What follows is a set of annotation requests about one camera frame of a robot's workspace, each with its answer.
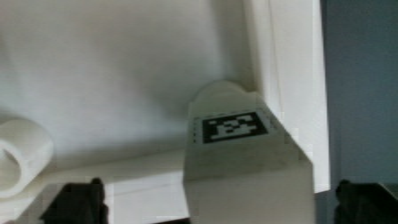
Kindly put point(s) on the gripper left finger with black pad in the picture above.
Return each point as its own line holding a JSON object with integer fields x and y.
{"x": 68, "y": 204}

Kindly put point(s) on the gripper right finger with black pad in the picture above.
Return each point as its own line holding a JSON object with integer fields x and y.
{"x": 367, "y": 203}

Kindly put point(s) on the white table leg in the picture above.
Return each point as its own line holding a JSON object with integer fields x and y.
{"x": 248, "y": 173}

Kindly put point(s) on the white square tabletop part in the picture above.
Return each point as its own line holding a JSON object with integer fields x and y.
{"x": 106, "y": 61}

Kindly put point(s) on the white L-shaped obstacle fence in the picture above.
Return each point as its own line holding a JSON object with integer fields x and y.
{"x": 301, "y": 77}

